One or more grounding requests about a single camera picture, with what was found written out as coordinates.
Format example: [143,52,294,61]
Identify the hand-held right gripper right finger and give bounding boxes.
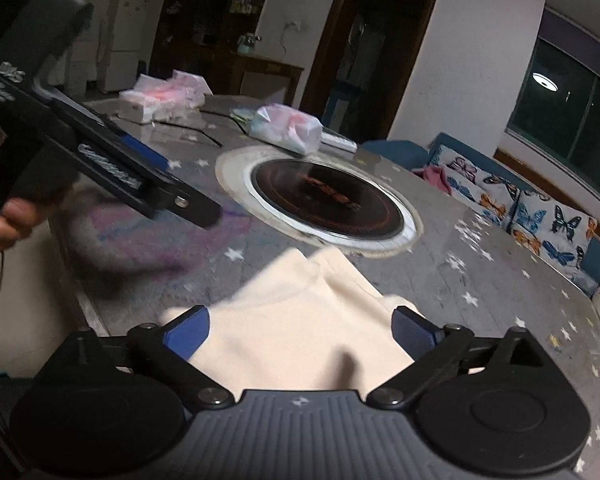
[367,306,552,409]

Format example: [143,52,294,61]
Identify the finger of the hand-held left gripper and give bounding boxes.
[102,120,224,232]

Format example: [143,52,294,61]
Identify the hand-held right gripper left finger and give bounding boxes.
[76,305,235,409]

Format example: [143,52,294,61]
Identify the cream garment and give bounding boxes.
[160,247,486,391]

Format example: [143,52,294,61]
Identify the person's left hand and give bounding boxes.
[0,182,77,254]

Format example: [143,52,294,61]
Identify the pink white tissue pack bundle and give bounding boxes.
[118,71,214,126]

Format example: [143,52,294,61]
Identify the white refrigerator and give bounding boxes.
[101,0,149,94]

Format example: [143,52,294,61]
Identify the plastic bag of tissue packs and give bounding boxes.
[249,103,324,156]

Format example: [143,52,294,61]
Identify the round black induction cooktop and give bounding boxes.
[215,145,424,257]

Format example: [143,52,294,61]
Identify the pink cloth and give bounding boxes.
[421,164,454,194]

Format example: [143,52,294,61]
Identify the wooden sideboard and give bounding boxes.
[197,51,306,107]

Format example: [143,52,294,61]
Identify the butterfly print pillow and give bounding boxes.
[511,194,599,267]
[427,144,521,226]

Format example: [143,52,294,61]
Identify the white remote control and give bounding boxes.
[320,129,359,153]

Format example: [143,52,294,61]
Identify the pale green kettle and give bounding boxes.
[236,32,260,57]

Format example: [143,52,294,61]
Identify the dark wooden shelf cabinet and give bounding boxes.
[156,0,278,61]

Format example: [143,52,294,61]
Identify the dark wooden doorway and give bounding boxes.
[299,0,448,142]

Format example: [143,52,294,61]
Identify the dark window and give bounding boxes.
[504,7,600,173]

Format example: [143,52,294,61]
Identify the black cable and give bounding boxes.
[199,109,227,149]

